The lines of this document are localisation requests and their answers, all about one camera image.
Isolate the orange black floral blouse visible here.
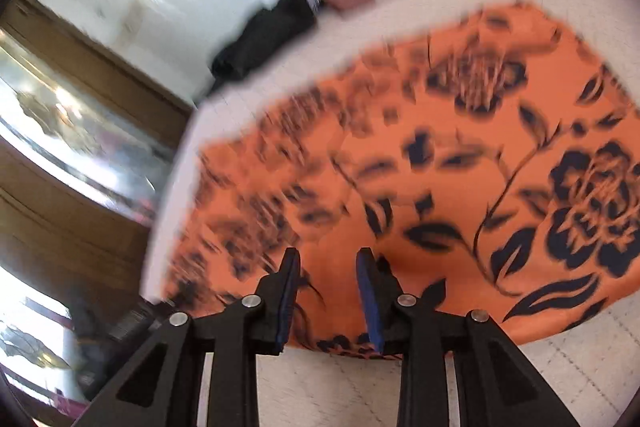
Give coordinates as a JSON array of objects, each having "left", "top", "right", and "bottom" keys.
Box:
[{"left": 163, "top": 3, "right": 639, "bottom": 358}]

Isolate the black clothes pile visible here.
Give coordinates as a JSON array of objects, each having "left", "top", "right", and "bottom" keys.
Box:
[{"left": 209, "top": 0, "right": 317, "bottom": 93}]

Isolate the stained glass wooden door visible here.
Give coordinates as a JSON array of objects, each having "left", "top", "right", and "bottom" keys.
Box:
[{"left": 1, "top": 0, "right": 190, "bottom": 407}]

